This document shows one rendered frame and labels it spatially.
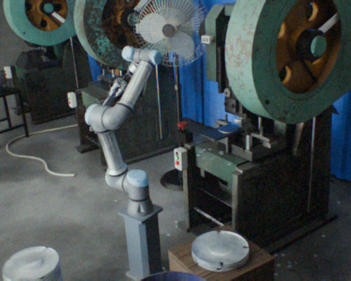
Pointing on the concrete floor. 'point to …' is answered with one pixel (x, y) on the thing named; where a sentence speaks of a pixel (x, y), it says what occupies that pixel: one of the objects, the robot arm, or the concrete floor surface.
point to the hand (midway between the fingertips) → (112, 94)
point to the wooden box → (180, 262)
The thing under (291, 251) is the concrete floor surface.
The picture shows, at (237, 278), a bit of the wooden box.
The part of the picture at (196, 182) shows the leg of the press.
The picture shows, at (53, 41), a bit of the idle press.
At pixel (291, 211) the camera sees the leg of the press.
